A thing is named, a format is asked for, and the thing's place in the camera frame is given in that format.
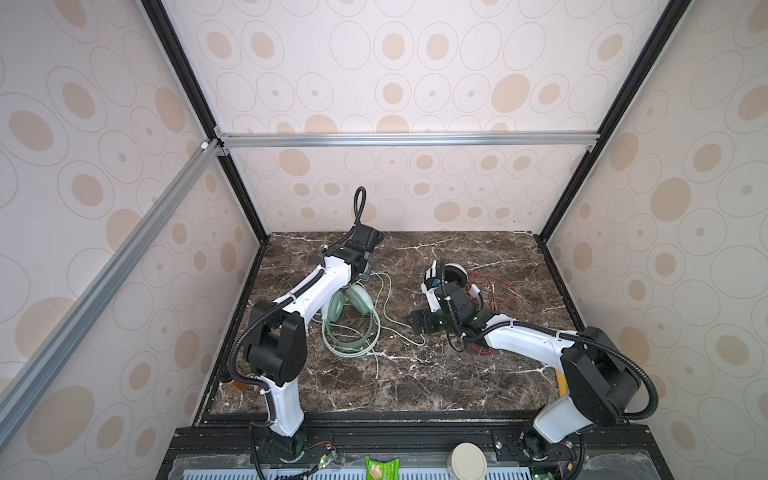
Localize silver aluminium rail back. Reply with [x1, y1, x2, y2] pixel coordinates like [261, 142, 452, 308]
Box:
[220, 131, 600, 149]

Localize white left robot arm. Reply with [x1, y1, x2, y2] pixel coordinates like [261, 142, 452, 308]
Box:
[227, 224, 385, 438]

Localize white black red-cable headphones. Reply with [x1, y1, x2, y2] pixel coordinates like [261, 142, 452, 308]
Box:
[422, 259, 521, 355]

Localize black corner frame post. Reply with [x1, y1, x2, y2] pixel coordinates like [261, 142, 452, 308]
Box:
[140, 0, 269, 244]
[537, 0, 693, 245]

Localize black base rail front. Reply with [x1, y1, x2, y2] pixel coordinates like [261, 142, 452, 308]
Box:
[155, 411, 672, 479]

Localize yellow green snack bag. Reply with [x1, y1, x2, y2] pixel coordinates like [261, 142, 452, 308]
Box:
[555, 370, 569, 397]

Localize green snack packet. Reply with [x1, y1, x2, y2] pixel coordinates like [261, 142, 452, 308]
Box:
[365, 457, 400, 480]

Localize white round cap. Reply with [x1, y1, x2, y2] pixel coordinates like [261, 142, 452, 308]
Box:
[447, 442, 487, 480]

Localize mint green headphones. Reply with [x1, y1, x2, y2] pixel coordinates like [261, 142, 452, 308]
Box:
[311, 271, 427, 379]

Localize silver aluminium rail left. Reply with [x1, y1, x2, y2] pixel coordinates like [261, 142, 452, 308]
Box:
[1, 139, 222, 449]

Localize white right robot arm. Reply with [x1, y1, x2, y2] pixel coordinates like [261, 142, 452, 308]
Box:
[412, 278, 659, 445]

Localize black corner frame post left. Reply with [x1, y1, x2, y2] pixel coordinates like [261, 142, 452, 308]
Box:
[140, 0, 269, 244]

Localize black corner frame post right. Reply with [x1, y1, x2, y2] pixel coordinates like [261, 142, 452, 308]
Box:
[537, 0, 693, 245]

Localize silver aluminium rail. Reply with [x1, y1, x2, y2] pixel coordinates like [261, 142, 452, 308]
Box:
[1, 139, 222, 449]
[220, 131, 600, 149]

